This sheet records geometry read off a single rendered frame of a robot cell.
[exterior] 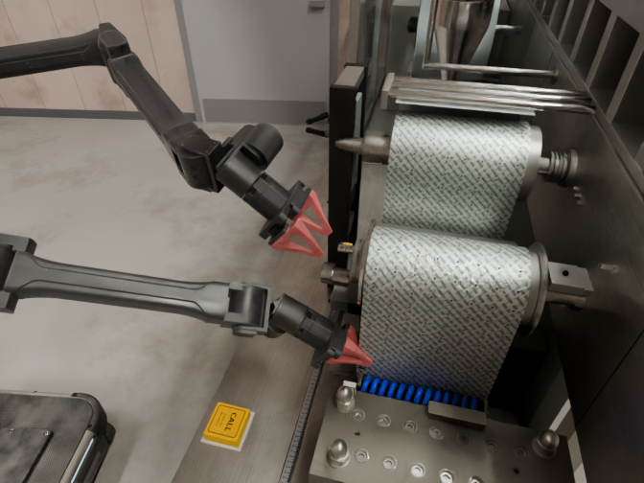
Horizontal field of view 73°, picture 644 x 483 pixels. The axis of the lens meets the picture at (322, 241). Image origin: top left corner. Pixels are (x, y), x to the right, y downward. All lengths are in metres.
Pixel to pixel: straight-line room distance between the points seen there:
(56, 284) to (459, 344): 0.62
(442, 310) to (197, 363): 1.65
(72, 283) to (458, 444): 0.65
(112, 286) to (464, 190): 0.61
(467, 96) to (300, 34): 3.23
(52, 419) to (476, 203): 1.65
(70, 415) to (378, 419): 1.36
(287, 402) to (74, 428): 1.08
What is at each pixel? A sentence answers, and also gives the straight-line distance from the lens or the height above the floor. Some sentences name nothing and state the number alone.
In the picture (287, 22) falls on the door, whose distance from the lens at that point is 4.00.
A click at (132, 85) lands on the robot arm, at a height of 1.46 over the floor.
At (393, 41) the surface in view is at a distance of 1.57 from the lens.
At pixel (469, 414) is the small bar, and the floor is 1.05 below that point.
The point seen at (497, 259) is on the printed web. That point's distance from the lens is 0.69.
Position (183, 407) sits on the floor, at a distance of 2.10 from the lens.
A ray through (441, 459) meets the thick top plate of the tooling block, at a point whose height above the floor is 1.03.
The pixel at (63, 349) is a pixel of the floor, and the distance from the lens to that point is 2.51.
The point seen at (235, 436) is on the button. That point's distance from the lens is 0.93.
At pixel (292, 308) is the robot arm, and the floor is 1.18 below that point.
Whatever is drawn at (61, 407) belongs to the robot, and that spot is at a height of 0.24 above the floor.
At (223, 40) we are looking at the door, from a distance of 4.14.
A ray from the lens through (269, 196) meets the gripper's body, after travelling 0.67.
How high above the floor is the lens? 1.74
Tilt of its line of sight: 39 degrees down
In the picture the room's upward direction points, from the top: straight up
